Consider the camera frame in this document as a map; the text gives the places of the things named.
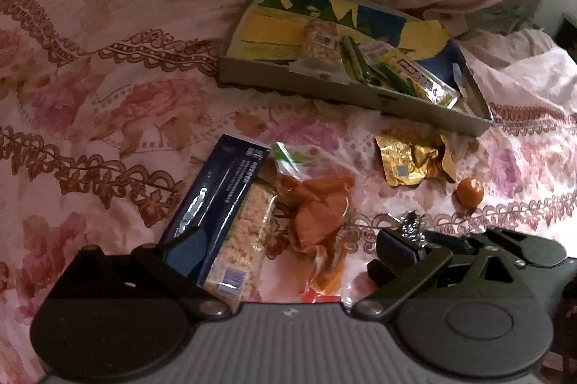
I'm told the shallow grey cardboard tray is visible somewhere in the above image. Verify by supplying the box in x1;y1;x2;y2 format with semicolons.
218;0;495;138

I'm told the silver foil candy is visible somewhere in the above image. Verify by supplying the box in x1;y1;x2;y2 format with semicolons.
391;209;428;247

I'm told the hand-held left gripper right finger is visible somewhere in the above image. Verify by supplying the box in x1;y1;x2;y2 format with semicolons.
351;228;519;318

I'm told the long blue snack packet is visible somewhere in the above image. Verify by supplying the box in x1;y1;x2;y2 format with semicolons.
159;134;272;283

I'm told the gold foil snack packet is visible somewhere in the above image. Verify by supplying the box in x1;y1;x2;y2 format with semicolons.
375;127;457;187

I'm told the dark cabinet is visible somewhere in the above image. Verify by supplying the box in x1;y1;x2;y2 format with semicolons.
556;12;577;60

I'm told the small orange ball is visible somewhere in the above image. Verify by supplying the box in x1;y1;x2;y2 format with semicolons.
454;178;485;211

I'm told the cartoon printed paper sheet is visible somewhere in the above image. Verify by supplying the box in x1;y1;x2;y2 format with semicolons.
241;0;467;91

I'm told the printed snack packet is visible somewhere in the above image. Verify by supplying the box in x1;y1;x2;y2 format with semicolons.
361;41;461;110

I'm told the clear packet orange snack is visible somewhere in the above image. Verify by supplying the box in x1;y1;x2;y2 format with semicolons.
269;141;358;304

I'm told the green cloth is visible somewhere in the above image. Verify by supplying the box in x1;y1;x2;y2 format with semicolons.
455;0;553;35

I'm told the floral pink blanket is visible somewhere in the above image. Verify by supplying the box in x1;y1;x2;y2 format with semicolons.
0;0;577;367

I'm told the clear rice cracker packet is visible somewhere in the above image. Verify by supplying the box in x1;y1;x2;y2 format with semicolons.
201;181;277;300
295;18;342;74

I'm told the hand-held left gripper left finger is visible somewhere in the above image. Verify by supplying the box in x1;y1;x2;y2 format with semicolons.
58;228;232;319

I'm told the small green snack packet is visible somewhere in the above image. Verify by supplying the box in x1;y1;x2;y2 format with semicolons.
339;35;376;86
373;63;418;97

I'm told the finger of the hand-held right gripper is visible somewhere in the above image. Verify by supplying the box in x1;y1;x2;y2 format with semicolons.
419;230;490;255

